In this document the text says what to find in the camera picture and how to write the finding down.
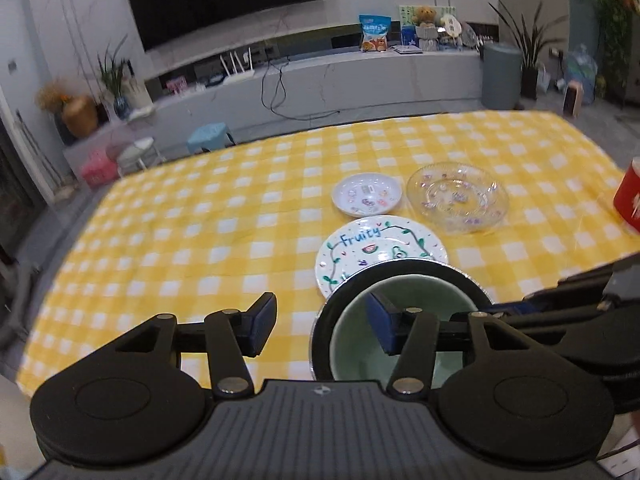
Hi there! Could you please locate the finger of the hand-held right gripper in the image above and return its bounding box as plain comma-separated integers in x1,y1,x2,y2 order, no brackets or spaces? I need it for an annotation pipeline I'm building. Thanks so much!
492,285,608,328

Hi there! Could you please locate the grey marble tv console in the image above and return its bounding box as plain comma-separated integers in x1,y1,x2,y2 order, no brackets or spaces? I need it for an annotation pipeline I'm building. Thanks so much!
62,50,483,161

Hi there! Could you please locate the round white hand fan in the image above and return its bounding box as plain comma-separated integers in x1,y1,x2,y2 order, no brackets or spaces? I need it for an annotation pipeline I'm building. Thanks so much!
440,14,463,41

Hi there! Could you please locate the black cable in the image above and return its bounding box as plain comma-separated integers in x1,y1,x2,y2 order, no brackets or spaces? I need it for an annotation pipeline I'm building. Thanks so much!
262,60,341,121

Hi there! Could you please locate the bushy green potted plant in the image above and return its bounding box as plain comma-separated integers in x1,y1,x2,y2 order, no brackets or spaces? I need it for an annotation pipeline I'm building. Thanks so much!
587,0,640,106

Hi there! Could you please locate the grey trash bin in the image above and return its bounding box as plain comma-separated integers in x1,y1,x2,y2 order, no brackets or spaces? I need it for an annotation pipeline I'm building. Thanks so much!
481,42,522,109

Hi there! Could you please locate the blue snack bag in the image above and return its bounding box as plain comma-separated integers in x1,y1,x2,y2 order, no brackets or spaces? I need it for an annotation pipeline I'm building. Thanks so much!
358,14,392,52

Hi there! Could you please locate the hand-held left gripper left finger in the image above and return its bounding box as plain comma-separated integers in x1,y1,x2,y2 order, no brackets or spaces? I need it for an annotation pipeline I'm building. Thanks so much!
116,292,278,397

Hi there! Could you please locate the black wall television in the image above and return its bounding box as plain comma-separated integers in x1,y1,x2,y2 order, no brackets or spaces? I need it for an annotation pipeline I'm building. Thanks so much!
121,0,328,52

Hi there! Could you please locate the small beige heater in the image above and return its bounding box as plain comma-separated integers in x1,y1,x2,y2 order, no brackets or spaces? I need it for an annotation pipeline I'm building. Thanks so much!
562,82,585,118

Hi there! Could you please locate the white stool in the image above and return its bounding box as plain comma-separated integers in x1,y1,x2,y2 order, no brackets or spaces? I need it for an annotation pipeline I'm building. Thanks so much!
117,137,166,176

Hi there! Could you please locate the small white sticker plate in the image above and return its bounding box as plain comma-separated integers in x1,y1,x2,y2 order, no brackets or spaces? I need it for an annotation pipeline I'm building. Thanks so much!
332,172,403,218

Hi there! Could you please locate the red mug with wooden handle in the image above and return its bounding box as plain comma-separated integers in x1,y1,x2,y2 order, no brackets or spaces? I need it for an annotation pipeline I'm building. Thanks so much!
613,156,640,233

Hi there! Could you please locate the tall-leaf plant in black pot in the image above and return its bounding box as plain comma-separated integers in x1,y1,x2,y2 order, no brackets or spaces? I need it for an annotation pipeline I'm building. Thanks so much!
489,0,568,100

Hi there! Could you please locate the pink stool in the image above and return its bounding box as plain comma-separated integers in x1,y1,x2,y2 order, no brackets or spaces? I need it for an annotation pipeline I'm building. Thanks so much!
80,152,121,188

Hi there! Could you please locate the yellow checked tablecloth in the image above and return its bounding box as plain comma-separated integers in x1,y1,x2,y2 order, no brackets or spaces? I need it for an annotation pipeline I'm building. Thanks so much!
15,110,640,401

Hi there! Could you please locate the white vine-painted plate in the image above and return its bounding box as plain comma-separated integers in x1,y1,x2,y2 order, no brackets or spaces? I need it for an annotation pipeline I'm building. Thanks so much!
316,215,449,301

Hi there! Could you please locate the green ceramic bowl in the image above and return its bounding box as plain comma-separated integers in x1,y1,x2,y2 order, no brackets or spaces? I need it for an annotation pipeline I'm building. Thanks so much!
330,272,481,391

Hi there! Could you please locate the blue water jug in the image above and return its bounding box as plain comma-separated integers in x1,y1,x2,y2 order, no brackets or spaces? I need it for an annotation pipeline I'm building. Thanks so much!
565,45,598,106

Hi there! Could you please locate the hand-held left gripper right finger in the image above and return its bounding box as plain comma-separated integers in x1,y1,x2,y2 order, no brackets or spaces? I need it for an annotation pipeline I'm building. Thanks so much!
366,292,563,395

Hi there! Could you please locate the white router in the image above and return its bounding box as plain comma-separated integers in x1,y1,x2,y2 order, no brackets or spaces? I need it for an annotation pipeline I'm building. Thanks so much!
220,47,256,83

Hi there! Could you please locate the clear glass plate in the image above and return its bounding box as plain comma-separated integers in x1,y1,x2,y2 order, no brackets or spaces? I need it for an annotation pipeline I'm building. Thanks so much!
406,162,510,235

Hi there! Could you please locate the green printed board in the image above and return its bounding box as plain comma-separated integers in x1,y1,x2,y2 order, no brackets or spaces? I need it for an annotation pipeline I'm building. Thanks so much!
399,5,457,46

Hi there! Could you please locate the black bowl with green inside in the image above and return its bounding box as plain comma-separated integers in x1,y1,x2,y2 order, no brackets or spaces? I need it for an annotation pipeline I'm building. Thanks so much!
311,260,495,382

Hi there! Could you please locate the blue vase with green plant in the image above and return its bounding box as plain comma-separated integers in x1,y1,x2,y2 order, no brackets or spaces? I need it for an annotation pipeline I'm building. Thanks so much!
95,35,133,121

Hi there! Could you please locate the gold vase with dried flowers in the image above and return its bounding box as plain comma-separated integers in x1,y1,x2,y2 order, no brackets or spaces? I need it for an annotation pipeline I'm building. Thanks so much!
36,80,98,138

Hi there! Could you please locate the brown teddy bear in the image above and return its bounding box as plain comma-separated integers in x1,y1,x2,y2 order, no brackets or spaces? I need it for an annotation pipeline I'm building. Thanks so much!
412,6,441,52

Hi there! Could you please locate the light blue stool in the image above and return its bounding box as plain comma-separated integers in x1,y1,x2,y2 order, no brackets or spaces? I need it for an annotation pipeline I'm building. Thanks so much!
187,124,236,155

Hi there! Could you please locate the white paper bag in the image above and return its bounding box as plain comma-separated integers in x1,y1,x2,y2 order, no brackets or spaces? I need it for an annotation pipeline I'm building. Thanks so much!
122,77,153,111

